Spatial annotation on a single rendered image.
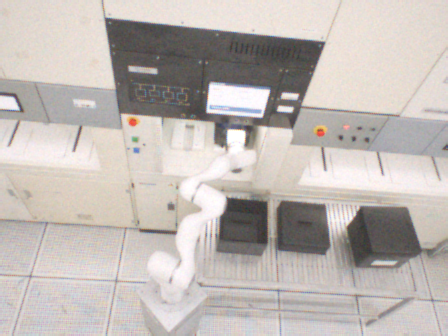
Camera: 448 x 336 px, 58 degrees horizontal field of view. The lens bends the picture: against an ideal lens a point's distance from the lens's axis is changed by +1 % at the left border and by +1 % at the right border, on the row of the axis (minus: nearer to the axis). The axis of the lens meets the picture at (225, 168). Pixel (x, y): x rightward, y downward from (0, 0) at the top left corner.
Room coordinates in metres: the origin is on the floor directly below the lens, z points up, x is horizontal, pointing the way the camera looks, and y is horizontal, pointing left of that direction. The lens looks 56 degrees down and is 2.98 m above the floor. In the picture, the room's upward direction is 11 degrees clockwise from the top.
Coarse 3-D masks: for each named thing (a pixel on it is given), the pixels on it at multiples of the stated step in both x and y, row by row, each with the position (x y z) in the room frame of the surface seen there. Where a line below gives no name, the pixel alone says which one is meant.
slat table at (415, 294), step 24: (336, 216) 1.32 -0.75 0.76; (336, 240) 1.15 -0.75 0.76; (216, 264) 0.86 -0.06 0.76; (264, 264) 0.91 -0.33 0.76; (288, 264) 0.94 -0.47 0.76; (312, 264) 0.97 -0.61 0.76; (336, 264) 1.00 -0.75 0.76; (408, 264) 1.09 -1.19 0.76; (288, 288) 0.80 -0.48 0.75; (312, 288) 0.83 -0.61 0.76; (336, 288) 0.86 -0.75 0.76; (360, 288) 0.88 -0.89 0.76; (408, 288) 0.94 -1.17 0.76; (288, 312) 0.83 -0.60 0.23; (312, 312) 0.86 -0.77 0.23; (384, 312) 0.93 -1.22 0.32
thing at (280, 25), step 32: (128, 0) 1.30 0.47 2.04; (160, 0) 1.32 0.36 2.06; (192, 0) 1.33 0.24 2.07; (224, 0) 1.35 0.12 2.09; (256, 0) 1.36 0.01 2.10; (288, 0) 1.38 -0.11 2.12; (320, 0) 1.39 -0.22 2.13; (256, 32) 1.37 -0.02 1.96; (288, 32) 1.39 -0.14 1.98; (320, 32) 1.40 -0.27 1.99; (128, 96) 1.29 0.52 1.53; (160, 96) 1.31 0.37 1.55; (192, 96) 1.33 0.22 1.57; (288, 96) 1.39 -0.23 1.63
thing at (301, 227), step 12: (288, 204) 1.28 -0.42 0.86; (300, 204) 1.30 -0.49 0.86; (312, 204) 1.31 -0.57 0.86; (288, 216) 1.20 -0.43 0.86; (300, 216) 1.21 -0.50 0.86; (312, 216) 1.23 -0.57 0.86; (324, 216) 1.25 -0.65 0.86; (288, 228) 1.12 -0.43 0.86; (300, 228) 1.13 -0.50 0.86; (312, 228) 1.15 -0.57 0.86; (324, 228) 1.17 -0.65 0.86; (288, 240) 1.04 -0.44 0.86; (300, 240) 1.06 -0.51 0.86; (312, 240) 1.07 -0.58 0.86; (324, 240) 1.09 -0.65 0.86; (300, 252) 1.03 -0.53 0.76; (312, 252) 1.04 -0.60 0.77; (324, 252) 1.05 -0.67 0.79
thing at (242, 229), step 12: (228, 204) 1.20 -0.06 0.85; (240, 204) 1.21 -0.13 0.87; (252, 204) 1.22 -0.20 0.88; (264, 204) 1.23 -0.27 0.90; (228, 216) 1.17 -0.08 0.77; (240, 216) 1.18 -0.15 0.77; (252, 216) 1.20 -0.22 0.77; (264, 216) 1.18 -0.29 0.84; (228, 228) 1.09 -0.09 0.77; (240, 228) 1.10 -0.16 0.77; (252, 228) 1.12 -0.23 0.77; (264, 228) 1.10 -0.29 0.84; (228, 240) 0.94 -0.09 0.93; (240, 240) 1.02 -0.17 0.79; (252, 240) 1.04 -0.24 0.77; (264, 240) 1.02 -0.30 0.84; (228, 252) 0.94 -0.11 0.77; (240, 252) 0.94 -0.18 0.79; (252, 252) 0.95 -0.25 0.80
